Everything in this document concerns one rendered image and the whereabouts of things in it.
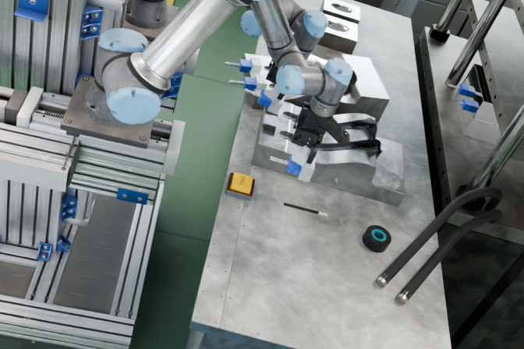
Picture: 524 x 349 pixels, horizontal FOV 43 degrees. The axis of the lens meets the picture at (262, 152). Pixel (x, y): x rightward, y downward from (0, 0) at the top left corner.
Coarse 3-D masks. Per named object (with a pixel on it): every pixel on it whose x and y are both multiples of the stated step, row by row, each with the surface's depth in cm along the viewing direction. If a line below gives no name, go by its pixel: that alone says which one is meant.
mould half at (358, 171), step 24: (264, 120) 214; (288, 120) 218; (336, 120) 224; (264, 144) 205; (288, 144) 209; (384, 144) 228; (336, 168) 207; (360, 168) 206; (384, 168) 218; (360, 192) 213; (384, 192) 211
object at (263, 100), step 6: (246, 90) 215; (264, 90) 216; (258, 96) 216; (264, 96) 215; (258, 102) 215; (264, 102) 215; (270, 102) 215; (282, 102) 214; (270, 108) 216; (276, 108) 216; (276, 114) 217
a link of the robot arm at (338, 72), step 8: (328, 64) 171; (336, 64) 171; (344, 64) 172; (328, 72) 170; (336, 72) 169; (344, 72) 170; (328, 80) 170; (336, 80) 171; (344, 80) 171; (328, 88) 171; (336, 88) 172; (344, 88) 173; (320, 96) 175; (328, 96) 174; (336, 96) 174; (328, 104) 176; (336, 104) 177
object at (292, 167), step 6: (282, 162) 194; (288, 162) 195; (294, 162) 194; (288, 168) 194; (294, 168) 193; (300, 168) 193; (312, 168) 192; (300, 174) 194; (306, 174) 194; (306, 180) 195
